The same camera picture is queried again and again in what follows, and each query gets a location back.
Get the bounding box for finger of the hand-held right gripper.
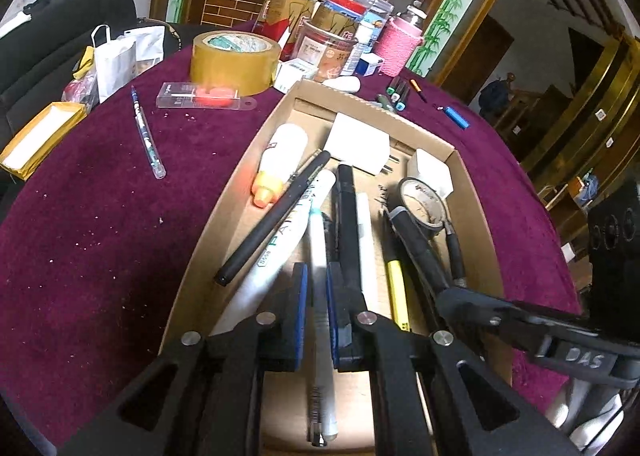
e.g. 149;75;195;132
435;286;601;352

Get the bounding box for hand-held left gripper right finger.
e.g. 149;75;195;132
326;263;583;456

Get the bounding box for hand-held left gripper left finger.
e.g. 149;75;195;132
60;263;309;456

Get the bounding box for retractable black gel pen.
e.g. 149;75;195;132
444;220;469;287

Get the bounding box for white pen teal band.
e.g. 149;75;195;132
307;196;339;448

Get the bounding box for white paint marker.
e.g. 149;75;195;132
210;168;337;337

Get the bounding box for yellow-handled black-tip pen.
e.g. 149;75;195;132
382;215;411;333

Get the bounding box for plain white pen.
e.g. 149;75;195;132
357;193;379;313

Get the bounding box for capped black gel pen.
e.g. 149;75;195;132
320;211;337;267

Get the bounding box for cardboard box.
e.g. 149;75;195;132
160;80;517;453

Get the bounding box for slim black pen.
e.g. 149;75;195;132
214;150;332;287

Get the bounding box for black marker pale ends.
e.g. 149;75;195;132
336;163;364;297

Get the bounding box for black electrical tape roll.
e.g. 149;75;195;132
397;177;454;237

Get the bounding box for small white charger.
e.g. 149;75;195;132
407;148;455;199

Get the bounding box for white glue bottle orange cap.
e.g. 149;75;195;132
251;123;309;209

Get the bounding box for large white charger adapter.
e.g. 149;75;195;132
324;112;401;176

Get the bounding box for person's right hand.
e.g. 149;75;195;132
545;377;626;438

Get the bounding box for blue lighter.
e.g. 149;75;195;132
444;106;471;131

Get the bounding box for black marker teal cap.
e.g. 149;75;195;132
392;80;412;113

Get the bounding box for white oval eraser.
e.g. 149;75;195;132
322;76;362;94

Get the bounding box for blue patterned pen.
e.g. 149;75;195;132
130;85;167;181

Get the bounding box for small white box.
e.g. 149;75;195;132
273;59;319;93

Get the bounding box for clear case orange item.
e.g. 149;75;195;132
156;81;257;111

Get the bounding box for wooden door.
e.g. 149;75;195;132
442;16;515;102

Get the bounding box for white blue printed box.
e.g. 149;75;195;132
357;52;385;78

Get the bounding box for brown packing tape roll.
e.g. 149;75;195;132
189;30;282;97

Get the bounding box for pink woven thermos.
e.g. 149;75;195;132
374;0;426;78

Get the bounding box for white pouch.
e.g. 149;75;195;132
117;26;166;77

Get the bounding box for clear jar printed label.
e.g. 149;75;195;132
325;0;376;32

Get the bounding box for white paper bag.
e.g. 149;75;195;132
91;24;137;104

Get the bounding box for red snack bag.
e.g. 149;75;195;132
62;70;99;115

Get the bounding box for yellow lidded box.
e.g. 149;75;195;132
0;101;89;182

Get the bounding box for wooden counter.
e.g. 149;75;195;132
194;0;267;29

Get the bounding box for black cloth bag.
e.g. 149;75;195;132
0;0;139;153

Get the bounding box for dark jacket on post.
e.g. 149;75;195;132
478;79;516;117

